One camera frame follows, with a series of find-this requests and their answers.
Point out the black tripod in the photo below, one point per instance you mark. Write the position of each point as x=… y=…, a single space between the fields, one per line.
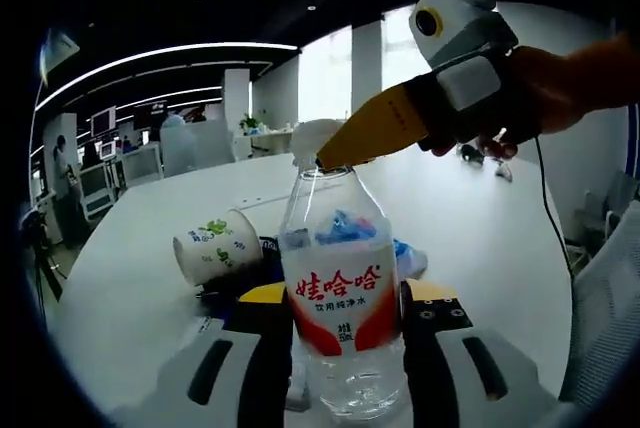
x=42 y=258

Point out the white office chair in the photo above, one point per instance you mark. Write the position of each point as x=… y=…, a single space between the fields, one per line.
x=610 y=298

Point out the pink monitor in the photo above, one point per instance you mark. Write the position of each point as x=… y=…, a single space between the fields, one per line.
x=103 y=119

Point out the potted green plant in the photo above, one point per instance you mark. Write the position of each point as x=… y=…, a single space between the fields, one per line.
x=249 y=123

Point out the white printed paper cup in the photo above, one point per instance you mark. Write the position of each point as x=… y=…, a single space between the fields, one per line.
x=215 y=248

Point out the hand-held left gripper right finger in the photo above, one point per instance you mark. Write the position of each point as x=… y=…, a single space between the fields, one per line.
x=435 y=348

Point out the curved ceiling light strip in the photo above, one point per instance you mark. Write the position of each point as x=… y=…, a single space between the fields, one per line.
x=150 y=55

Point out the blue tissue packet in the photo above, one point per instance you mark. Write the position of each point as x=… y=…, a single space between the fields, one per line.
x=411 y=258

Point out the white partition panel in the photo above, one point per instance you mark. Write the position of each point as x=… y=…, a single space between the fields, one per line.
x=210 y=148

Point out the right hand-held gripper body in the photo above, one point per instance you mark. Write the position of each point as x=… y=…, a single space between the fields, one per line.
x=470 y=28

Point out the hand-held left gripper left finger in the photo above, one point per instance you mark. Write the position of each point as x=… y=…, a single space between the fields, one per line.
x=260 y=348

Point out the clear plastic water bottle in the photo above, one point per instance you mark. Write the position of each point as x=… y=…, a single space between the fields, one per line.
x=342 y=298

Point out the white table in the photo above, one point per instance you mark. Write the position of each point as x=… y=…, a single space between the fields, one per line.
x=500 y=248

